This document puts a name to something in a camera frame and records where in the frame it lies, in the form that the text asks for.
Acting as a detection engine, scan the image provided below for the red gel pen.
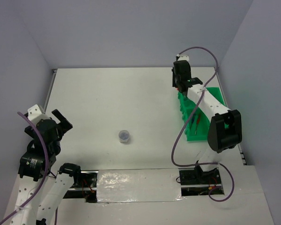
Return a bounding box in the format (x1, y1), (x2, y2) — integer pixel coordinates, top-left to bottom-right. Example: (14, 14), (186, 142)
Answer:
(194, 113), (201, 135)

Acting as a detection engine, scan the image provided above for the blue gel pen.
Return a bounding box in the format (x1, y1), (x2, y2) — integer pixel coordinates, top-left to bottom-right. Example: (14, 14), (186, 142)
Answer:
(189, 113), (196, 130)

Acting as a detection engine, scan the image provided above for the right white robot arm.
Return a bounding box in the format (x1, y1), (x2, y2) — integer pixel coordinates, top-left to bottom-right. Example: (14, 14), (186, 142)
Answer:
(172, 60), (243, 183)

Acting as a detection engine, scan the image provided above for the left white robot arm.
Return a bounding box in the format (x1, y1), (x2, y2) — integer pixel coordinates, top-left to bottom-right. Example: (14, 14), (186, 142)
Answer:
(0, 105), (82, 225)

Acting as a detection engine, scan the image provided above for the green divided plastic tray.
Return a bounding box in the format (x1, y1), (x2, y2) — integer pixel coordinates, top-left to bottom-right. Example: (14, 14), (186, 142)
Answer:
(177, 87), (225, 142)

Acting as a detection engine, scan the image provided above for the clear jar of pins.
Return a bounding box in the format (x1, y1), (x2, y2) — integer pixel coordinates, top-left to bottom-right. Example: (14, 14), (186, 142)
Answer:
(118, 130), (130, 144)

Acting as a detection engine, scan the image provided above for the silver tape sheet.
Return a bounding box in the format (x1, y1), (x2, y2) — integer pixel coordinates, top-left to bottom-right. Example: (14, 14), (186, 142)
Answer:
(96, 168), (183, 203)

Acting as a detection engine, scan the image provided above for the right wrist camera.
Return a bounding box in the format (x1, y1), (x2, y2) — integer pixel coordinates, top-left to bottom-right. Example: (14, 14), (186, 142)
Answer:
(176, 54), (190, 61)

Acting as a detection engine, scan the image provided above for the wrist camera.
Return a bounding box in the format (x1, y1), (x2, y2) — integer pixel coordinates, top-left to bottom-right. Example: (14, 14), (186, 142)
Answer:
(176, 54), (190, 61)
(25, 104), (48, 122)

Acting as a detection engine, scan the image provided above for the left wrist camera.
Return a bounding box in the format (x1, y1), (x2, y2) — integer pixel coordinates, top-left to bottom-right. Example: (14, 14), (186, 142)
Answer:
(25, 104), (48, 122)

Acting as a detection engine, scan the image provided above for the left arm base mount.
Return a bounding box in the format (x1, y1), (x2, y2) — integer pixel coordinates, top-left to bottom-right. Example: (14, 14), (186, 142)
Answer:
(45, 164), (98, 203)

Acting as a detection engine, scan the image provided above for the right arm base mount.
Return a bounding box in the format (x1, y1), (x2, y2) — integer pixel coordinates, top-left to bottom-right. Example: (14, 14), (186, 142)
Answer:
(176, 167), (224, 196)

